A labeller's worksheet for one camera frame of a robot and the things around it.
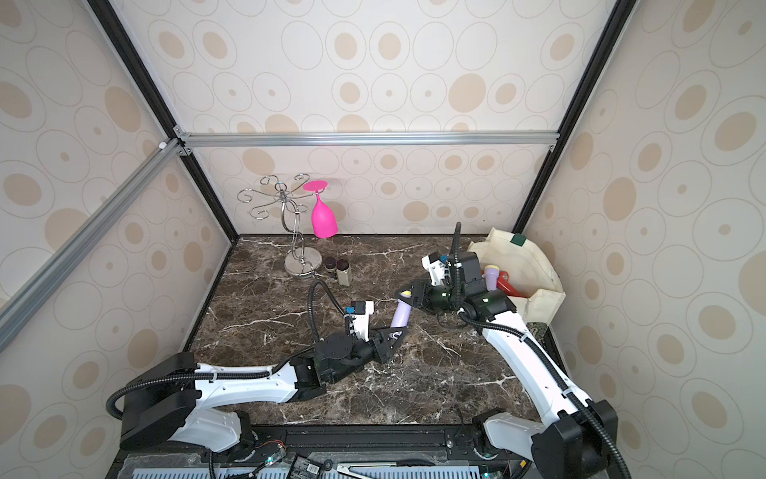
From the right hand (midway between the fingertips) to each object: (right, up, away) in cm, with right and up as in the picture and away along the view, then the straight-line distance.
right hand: (411, 295), depth 74 cm
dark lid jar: (-25, +7, +26) cm, 37 cm away
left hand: (0, -9, -6) cm, 11 cm away
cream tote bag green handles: (+38, +5, +16) cm, 41 cm away
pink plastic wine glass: (-26, +21, +19) cm, 38 cm away
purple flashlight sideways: (-2, -4, -3) cm, 5 cm away
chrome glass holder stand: (-38, +9, +35) cm, 52 cm away
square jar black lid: (-21, +5, +26) cm, 34 cm away
